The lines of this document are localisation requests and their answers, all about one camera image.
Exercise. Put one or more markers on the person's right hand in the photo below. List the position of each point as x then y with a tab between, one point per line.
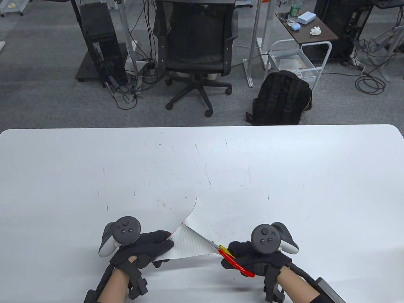
265	263

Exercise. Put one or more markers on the person's left hand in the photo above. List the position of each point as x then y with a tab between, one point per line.
148	249

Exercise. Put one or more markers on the grey hand controller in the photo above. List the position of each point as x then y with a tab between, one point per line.
126	230
265	238

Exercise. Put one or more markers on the lined white paper sheet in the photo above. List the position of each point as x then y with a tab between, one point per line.
189	246

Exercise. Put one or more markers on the person's left forearm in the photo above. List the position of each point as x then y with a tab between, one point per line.
112	288

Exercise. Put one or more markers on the black right forearm pack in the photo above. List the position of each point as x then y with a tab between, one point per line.
329	292

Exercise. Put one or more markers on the person's right forearm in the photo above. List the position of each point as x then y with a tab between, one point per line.
293	287

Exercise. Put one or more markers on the black left forearm pack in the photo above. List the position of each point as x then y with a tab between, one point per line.
91	296

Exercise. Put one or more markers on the black backpack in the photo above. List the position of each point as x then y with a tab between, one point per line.
281	98

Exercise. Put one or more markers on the black computer tower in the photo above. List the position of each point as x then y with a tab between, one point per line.
101	41
334	19

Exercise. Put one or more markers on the black mesh office chair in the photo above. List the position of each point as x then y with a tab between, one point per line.
192	31

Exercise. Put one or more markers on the white desk leg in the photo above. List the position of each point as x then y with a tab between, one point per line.
124	25

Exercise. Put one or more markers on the white cart with brown top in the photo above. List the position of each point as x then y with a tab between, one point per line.
307	37

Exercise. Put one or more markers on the silver desk leg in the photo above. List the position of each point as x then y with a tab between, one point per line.
267	25
254	31

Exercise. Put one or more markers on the crumpled white tissue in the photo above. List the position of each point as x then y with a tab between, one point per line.
315	31

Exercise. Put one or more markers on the small blue case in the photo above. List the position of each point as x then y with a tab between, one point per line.
295	26

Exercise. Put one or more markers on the clear glass cup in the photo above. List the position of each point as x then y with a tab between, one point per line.
292	21

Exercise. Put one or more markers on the light blue box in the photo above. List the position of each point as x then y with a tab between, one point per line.
306	18

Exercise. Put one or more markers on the green plastic bottle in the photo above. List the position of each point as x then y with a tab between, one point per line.
295	11

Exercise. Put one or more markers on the white wheeled cart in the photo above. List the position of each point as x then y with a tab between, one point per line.
15	5

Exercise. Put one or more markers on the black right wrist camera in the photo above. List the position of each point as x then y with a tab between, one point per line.
273	292

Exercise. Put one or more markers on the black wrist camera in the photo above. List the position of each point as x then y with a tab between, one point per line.
139	288
273	292

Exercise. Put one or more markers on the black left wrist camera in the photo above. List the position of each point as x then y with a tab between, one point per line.
139	288

